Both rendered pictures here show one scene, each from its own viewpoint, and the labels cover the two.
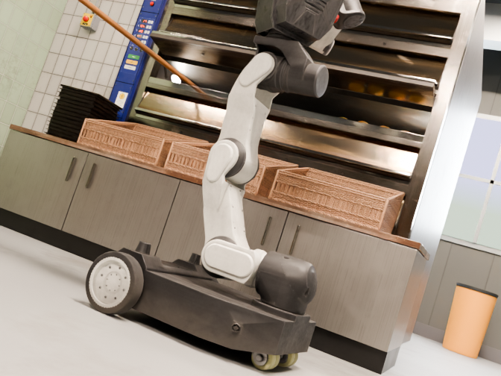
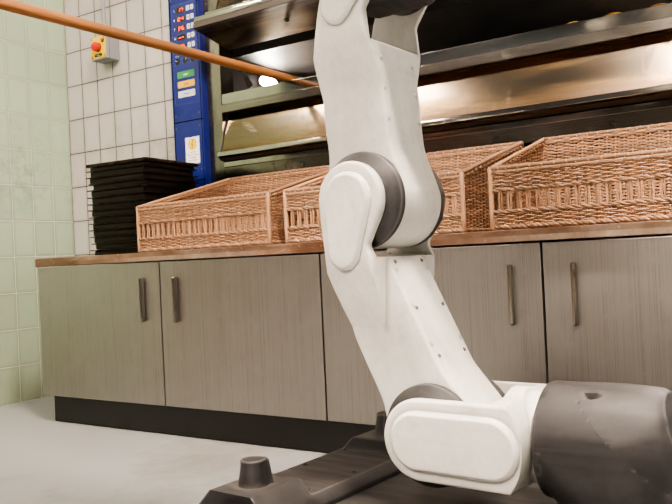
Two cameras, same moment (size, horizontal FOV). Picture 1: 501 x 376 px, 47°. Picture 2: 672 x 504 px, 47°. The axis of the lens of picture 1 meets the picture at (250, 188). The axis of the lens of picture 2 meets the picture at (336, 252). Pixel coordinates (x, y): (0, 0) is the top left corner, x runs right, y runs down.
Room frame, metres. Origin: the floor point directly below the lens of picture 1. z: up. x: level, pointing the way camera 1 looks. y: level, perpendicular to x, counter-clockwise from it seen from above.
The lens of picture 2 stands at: (0.89, -0.03, 0.53)
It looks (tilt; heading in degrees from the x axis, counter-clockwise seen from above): 0 degrees down; 10
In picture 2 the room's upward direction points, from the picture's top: 3 degrees counter-clockwise
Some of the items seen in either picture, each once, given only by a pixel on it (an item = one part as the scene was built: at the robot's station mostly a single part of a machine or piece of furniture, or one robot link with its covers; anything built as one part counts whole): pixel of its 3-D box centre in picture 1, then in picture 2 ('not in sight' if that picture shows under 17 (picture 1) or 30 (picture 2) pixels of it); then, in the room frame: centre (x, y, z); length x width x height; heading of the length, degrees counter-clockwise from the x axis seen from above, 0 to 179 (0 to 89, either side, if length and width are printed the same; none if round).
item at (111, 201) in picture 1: (187, 234); (373, 338); (3.15, 0.25, 0.29); 2.42 x 0.56 x 0.58; 67
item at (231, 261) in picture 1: (238, 262); (479, 430); (2.00, -0.04, 0.28); 0.21 x 0.20 x 0.13; 63
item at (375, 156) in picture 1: (264, 128); (437, 101); (3.37, 0.03, 1.02); 1.79 x 0.11 x 0.19; 67
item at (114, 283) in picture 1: (114, 282); not in sight; (1.89, 0.32, 0.10); 0.20 x 0.05 x 0.20; 63
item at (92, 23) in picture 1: (89, 22); (104, 49); (3.92, 1.42, 1.46); 0.10 x 0.07 x 0.10; 67
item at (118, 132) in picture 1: (145, 142); (247, 206); (3.35, 0.67, 0.72); 0.56 x 0.49 x 0.28; 66
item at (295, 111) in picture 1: (273, 107); (438, 58); (3.39, 0.02, 1.16); 1.80 x 0.06 x 0.04; 67
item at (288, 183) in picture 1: (339, 195); (627, 169); (2.87, -0.44, 0.72); 0.56 x 0.49 x 0.28; 68
